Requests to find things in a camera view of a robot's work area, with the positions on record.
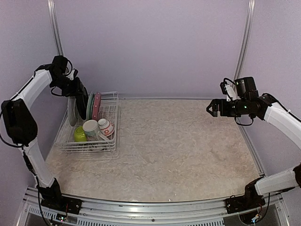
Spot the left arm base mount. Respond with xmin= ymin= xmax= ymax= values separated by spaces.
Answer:
xmin=41 ymin=196 xmax=83 ymax=215

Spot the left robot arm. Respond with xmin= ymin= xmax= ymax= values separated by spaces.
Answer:
xmin=0 ymin=55 xmax=86 ymax=210

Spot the black striped plate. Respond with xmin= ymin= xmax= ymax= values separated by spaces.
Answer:
xmin=75 ymin=78 xmax=89 ymax=120

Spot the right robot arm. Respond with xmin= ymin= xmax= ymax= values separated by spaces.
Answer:
xmin=206 ymin=91 xmax=301 ymax=212

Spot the right aluminium corner post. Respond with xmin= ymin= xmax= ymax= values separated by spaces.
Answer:
xmin=234 ymin=0 xmax=255 ymax=80

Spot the green cup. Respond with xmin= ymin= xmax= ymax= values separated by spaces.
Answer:
xmin=73 ymin=126 xmax=87 ymax=142

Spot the light teal plate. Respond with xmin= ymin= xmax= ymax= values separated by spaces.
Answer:
xmin=86 ymin=92 xmax=95 ymax=121

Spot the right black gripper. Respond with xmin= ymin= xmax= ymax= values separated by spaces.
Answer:
xmin=206 ymin=98 xmax=249 ymax=117

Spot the white patterned mug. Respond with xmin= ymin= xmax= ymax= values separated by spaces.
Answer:
xmin=82 ymin=120 xmax=109 ymax=141

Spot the aluminium front rail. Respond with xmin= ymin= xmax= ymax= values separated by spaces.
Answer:
xmin=23 ymin=187 xmax=290 ymax=226

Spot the white wire dish rack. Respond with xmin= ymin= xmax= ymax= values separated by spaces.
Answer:
xmin=55 ymin=91 xmax=119 ymax=155

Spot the left aluminium corner post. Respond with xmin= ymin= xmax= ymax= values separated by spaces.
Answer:
xmin=47 ymin=0 xmax=64 ymax=56

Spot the pink polka dot dish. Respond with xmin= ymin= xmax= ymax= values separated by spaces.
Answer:
xmin=91 ymin=92 xmax=101 ymax=121

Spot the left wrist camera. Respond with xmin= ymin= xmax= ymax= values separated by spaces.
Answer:
xmin=62 ymin=69 xmax=78 ymax=84

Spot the aluminium corner post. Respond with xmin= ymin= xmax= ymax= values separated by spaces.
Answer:
xmin=234 ymin=0 xmax=255 ymax=80
xmin=47 ymin=0 xmax=64 ymax=56

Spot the red floral plate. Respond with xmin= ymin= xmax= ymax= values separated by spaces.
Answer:
xmin=67 ymin=97 xmax=78 ymax=127

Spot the red white patterned bowl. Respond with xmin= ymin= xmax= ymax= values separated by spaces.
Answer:
xmin=98 ymin=118 xmax=114 ymax=137

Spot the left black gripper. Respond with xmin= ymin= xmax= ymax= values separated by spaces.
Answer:
xmin=51 ymin=74 xmax=83 ymax=97

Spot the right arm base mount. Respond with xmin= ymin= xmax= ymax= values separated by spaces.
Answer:
xmin=224 ymin=195 xmax=266 ymax=214

